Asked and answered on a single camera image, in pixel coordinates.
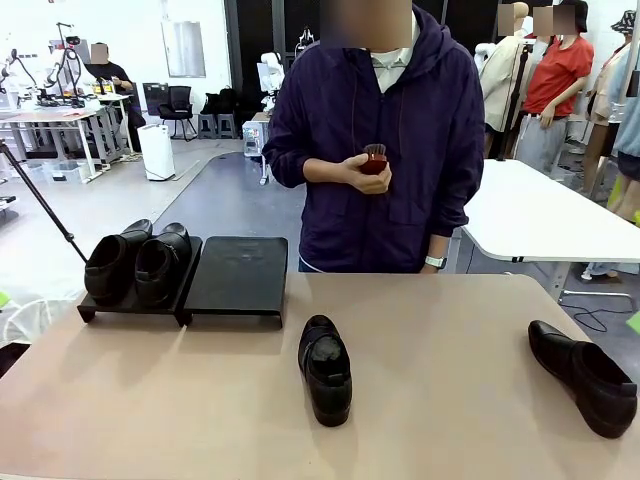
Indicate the computer case with blue lights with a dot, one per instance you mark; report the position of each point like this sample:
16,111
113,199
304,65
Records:
254,137

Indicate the black leather loafer shoe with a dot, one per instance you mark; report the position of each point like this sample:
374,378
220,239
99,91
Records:
155,275
327,405
600,400
107,270

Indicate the person's right forearm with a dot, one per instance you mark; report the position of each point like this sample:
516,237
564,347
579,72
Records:
325,170

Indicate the white wall panel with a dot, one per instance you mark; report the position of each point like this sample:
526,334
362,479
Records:
184,50

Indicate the grey work desk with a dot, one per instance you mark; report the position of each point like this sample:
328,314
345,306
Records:
50,117

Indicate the mannequin with bucket hat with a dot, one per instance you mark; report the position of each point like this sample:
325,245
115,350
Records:
607,100

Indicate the person in purple jacket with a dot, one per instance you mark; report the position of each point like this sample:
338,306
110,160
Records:
350,100

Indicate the black backpack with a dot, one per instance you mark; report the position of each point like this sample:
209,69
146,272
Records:
222,102

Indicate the person's right hand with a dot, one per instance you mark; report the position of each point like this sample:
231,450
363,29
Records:
372,184

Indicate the person's left forearm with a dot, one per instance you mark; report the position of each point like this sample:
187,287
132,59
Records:
439,245

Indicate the black tripod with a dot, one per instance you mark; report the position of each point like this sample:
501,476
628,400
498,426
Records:
40,200

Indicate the white air purifier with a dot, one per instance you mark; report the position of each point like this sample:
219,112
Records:
156,152

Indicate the person's left hand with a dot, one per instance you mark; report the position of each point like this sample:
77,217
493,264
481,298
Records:
431,271

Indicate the clear plastic sheet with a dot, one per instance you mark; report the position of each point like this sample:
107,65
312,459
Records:
30,315

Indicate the black office chair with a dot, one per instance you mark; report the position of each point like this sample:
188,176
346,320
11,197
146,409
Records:
177,107

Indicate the mannequin in beige coat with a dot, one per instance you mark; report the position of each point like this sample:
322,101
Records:
500,85

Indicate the clear storage bin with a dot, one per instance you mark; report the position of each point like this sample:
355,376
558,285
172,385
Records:
65,172

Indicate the white table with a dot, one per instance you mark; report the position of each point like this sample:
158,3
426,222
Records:
540,210

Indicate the white humanoid robot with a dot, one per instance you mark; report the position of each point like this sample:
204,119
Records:
270,75

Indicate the grey stool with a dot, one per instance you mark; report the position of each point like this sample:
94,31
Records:
207,125
226,125

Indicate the red-brown shoe brush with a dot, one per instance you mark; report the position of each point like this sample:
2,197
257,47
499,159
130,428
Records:
374,157

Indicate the black shoe stand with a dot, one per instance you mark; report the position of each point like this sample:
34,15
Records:
150,311
240,280

